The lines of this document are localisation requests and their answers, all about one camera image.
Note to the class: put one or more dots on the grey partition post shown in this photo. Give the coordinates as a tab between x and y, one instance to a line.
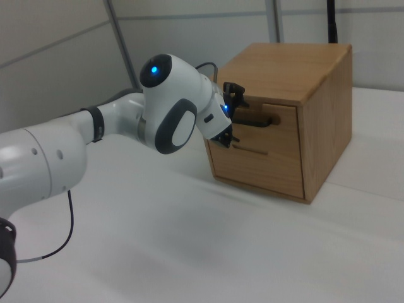
276	22

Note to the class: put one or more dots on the black pole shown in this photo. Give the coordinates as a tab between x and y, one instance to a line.
332	25

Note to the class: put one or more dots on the wooden drawer cabinet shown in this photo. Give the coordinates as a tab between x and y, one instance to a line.
328	126

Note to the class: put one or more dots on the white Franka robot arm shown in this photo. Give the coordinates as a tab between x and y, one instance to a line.
176	94

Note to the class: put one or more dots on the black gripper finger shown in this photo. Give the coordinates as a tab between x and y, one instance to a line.
225	140
233	86

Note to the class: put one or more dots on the wooden drawer with slot grip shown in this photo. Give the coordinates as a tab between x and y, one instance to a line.
252	170

